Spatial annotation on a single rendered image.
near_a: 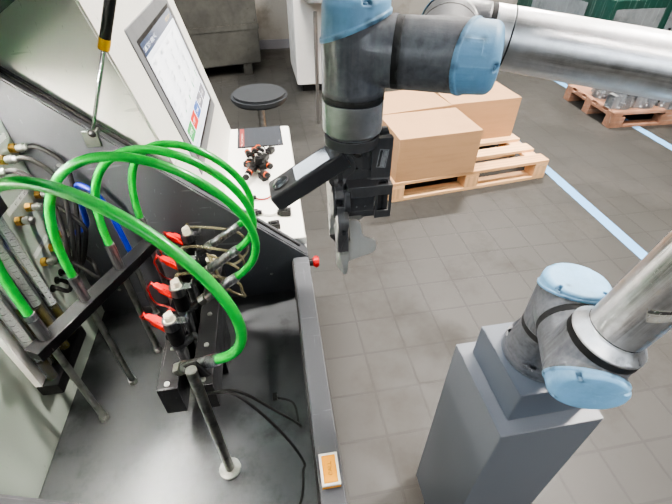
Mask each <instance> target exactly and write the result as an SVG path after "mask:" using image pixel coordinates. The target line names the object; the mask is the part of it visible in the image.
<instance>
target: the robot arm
mask: <svg viewBox="0 0 672 504"><path fill-rule="evenodd" d="M392 11H393V8H392V6H391V0H322V5H321V36H320V38H319V43H321V70H322V116H323V130H324V142H325V146H323V147H322V148H320V149H319V150H317V151H316V152H314V153H313V154H311V155H310V156H308V157H307V158H305V159H303V160H302V161H300V162H299V163H297V164H296V165H294V166H293V167H291V168H290V169H288V170H287V171H285V172H284V173H282V174H281V175H279V176H278V177H276V178H275V179H273V180H272V181H270V182H269V190H270V196H271V201H272V202H273V203H274V204H275V205H276V207H277V208H278V209H280V210H283V209H285V208H286V207H288V206H290V205H291V204H293V203H294V202H296V201H297V200H299V199H301V198H302V197H304V196H305V195H307V194H308V193H310V192H311V191H313V190H315V189H316V188H318V187H319V186H321V185H322V184H324V183H326V189H327V198H328V220H329V235H330V237H331V238H332V239H333V240H334V241H335V242H336V265H337V266H338V268H339V269H340V271H341V272H342V273H343V274H347V271H348V262H349V261H351V260H353V259H355V258H358V257H361V256H364V255H367V254H370V253H372V252H374V251H375V249H376V247H377V243H376V241H375V240H374V239H373V238H370V237H367V236H365V235H363V234H362V228H361V223H360V222H359V221H358V220H360V219H362V218H363V217H364V216H373V215H374V218H378V217H388V216H390V211H391V201H392V191H393V183H392V181H391V179H390V173H391V162H392V152H393V141H394V137H393V135H392V134H390V132H389V129H388V127H387V126H382V121H383V107H384V94H385V88H391V89H398V90H410V91H422V92H434V93H446V94H452V95H454V96H460V95H462V94H463V95H484V94H487V93H488V92H489V91H490V90H491V89H492V88H493V86H494V83H495V81H496V78H497V74H498V71H504V72H510V73H515V74H521V75H526V76H531V77H537V78H542V79H547V80H553V81H558V82H564V83H569V84H574V85H580V86H585V87H590V88H596V89H601V90H606V91H612V92H617V93H623V94H628V95H633V96H639V97H644V98H649V99H655V100H660V101H666V102H671V103H672V31H668V30H662V29H656V28H650V27H644V26H638V25H632V24H626V23H620V22H614V21H608V20H602V19H597V18H591V17H585V16H579V15H573V14H567V13H561V12H555V11H549V10H543V9H537V8H531V7H525V6H519V5H513V4H508V3H502V2H494V1H489V0H431V1H430V2H429V3H428V5H427V6H426V7H425V9H424V11H423V13H422V15H413V14H400V13H392ZM388 195H389V200H388ZM387 201H388V209H387ZM348 228H349V239H348ZM671 329H672V231H671V232H670V233H669V234H668V235H667V236H666V237H665V238H663V239H662V240H661V241H660V242H659V243H658V244H657V245H656V246H655V247H654V248H653V249H652V250H651V251H650V252H649V253H648V254H647V255H646V256H645V257H644V258H643V259H642V260H641V261H640V262H639V263H638V264H637V265H636V266H635V267H634V268H633V269H632V270H631V271H630V272H629V273H628V274H627V275H626V276H625V277H624V278H623V279H622V280H621V281H620V282H619V283H618V284H617V285H616V286H615V287H614V288H613V289H612V288H611V285H610V284H609V282H608V281H607V280H606V279H605V278H604V277H603V276H601V275H600V274H599V273H597V272H595V271H593V270H591V269H589V268H587V267H584V266H581V265H577V264H572V263H556V264H552V265H551V266H548V267H546V268H545V269H544V270H543V272H542V274H541V276H540V277H538V279H537V284H536V286H535V289H534V291H533V293H532V295H531V297H530V300H529V302H528V304H527V306H526V309H525V311H524V313H523V315H522V316H521V317H520V318H519V319H518V320H516V321H515V322H514V323H513V324H511V325H510V326H509V327H508V329H507V330H506V332H505V334H504V337H503V340H502V349H503V352H504V355H505V357H506V358H507V360H508V361H509V363H510V364H511V365H512V366H513V367H514V368H515V369H516V370H517V371H519V372H520V373H521V374H523V375H525V376H526V377H528V378H530V379H533V380H535V381H538V382H542V383H545V384H546V388H547V390H548V392H549V393H550V395H551V396H552V397H554V398H555V399H556V400H558V401H560V402H562V403H564V404H566V405H569V406H573V407H577V408H583V409H609V408H614V407H618V406H620V405H623V404H624V403H626V402H627V401H628V400H629V399H630V398H631V395H632V392H631V390H632V386H631V384H630V382H628V378H629V377H630V376H631V375H632V374H633V373H635V372H636V371H637V370H639V369H640V368H642V367H643V366H644V365H645V364H646V362H647V359H648V352H647V348H648V347H649V346H650V345H651V344H653V343H654V342H655V341H657V340H658V339H659V338H660V337H662V336H663V335H664V334H666V333H667V332H668V331H670V330H671Z"/></svg>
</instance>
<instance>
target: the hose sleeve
mask: <svg viewBox="0 0 672 504"><path fill-rule="evenodd" d="M217 354H220V353H215V354H210V355H206V356H203V357H199V358H195V359H190V360H187V361H183V362H182V363H181V364H180V371H181V372H182V373H185V369H186V368H184V367H183V365H184V364H187V363H191V362H195V361H197V362H198V363H199V364H201V365H202V366H203V367H204V368H205V369H209V368H214V367H217V366H220V365H221V364H216V363H215V360H214V358H215V356H216V355H217Z"/></svg>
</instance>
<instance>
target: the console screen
mask: <svg viewBox="0 0 672 504"><path fill-rule="evenodd" d="M124 32H125V34H126V36H127V38H128V40H129V41H130V43H131V45H132V47H133V49H134V51H135V53H136V54H137V56H138V58H139V60H140V62H141V64H142V66H143V67H144V69H145V71H146V73H147V75H148V77H149V78H150V80H151V82H152V84H153V86H154V88H155V90H156V91H157V93H158V95H159V97H160V99H161V101H162V103H163V104H164V106H165V108H166V110H167V112H168V114H169V116H170V117H171V119H172V121H173V123H174V125H175V127H176V129H177V130H178V132H179V134H180V136H181V138H182V140H183V142H186V143H189V144H193V145H196V146H198V147H201V148H203V149H205V150H207V146H208V141H209V135H210V129H211V124H212V118H213V113H214V107H215V104H214V102H213V100H212V98H211V96H210V93H209V91H208V89H207V87H206V84H205V82H204V80H203V78H202V76H201V73H200V71H199V69H198V67H197V65H196V62H195V60H194V58H193V56H192V54H191V51H190V49H189V47H188V45H187V43H186V40H185V38H184V36H183V34H182V32H181V29H180V27H179V25H178V23H177V21H176V18H175V16H174V14H173V12H172V9H171V7H170V5H169V3H168V1H167V0H152V1H151V2H150V3H149V4H148V5H147V6H146V7H145V8H144V9H143V10H142V11H141V12H140V13H139V14H138V15H137V16H136V17H135V18H134V19H133V21H132V22H131V23H130V24H129V25H128V26H127V27H126V28H125V29H124Z"/></svg>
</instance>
